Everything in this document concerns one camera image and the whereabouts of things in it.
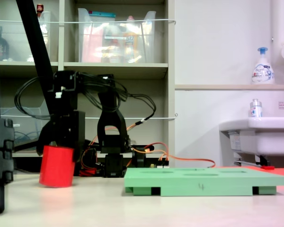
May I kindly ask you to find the black wire bundle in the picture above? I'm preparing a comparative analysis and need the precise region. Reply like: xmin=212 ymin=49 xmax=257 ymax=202
xmin=14 ymin=71 xmax=157 ymax=124

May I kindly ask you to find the dark glass bottle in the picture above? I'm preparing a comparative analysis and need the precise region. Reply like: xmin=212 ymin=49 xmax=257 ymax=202
xmin=0 ymin=26 xmax=10 ymax=61

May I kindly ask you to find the red octagonal pillar block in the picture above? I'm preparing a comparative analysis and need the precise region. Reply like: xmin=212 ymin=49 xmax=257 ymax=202
xmin=39 ymin=145 xmax=76 ymax=188

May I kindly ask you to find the beige shelf unit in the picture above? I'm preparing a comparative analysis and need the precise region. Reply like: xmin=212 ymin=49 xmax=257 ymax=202
xmin=0 ymin=0 xmax=176 ymax=175

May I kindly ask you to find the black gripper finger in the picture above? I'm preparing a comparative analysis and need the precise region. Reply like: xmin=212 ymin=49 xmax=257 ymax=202
xmin=36 ymin=115 xmax=71 ymax=157
xmin=69 ymin=110 xmax=86 ymax=164

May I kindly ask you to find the green shape hole board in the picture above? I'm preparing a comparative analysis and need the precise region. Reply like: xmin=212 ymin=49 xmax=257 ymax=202
xmin=124 ymin=166 xmax=284 ymax=197

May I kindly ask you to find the orange cable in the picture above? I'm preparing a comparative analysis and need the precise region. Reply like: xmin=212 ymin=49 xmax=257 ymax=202
xmin=89 ymin=122 xmax=216 ymax=169

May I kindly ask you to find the small clear sanitizer bottle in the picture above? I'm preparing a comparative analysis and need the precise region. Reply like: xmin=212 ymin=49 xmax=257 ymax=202
xmin=248 ymin=98 xmax=263 ymax=118

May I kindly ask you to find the notched black stack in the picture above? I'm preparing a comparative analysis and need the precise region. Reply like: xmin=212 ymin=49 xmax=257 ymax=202
xmin=0 ymin=117 xmax=15 ymax=215

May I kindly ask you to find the red cable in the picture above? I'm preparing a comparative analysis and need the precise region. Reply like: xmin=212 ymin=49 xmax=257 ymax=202
xmin=79 ymin=165 xmax=97 ymax=177

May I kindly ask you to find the white ceramic sink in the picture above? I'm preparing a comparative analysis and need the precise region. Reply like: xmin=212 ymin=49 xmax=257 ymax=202
xmin=219 ymin=116 xmax=284 ymax=157

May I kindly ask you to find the large clear plastic bin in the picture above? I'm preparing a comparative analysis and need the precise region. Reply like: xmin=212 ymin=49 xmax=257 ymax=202
xmin=77 ymin=8 xmax=157 ymax=64

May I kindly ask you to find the clear plastic file tray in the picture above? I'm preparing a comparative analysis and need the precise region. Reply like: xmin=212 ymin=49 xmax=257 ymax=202
xmin=0 ymin=99 xmax=57 ymax=153

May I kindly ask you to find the orange flat block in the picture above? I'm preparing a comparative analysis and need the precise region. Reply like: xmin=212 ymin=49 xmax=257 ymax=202
xmin=215 ymin=166 xmax=284 ymax=184

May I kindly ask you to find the small clear plastic bin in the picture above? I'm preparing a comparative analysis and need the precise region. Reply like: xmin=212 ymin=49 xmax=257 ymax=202
xmin=0 ymin=10 xmax=52 ymax=62

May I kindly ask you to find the white cord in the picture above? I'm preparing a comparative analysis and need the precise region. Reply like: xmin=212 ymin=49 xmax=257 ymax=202
xmin=0 ymin=113 xmax=179 ymax=120

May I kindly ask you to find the small circuit board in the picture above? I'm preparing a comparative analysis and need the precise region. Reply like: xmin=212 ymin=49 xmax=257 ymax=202
xmin=148 ymin=162 xmax=170 ymax=169

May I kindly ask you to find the black tripod leg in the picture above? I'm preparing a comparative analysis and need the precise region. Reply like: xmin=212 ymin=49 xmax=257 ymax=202
xmin=14 ymin=0 xmax=86 ymax=176

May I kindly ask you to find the white foam soap bottle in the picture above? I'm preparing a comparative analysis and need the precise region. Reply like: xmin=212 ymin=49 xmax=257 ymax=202
xmin=251 ymin=46 xmax=275 ymax=85

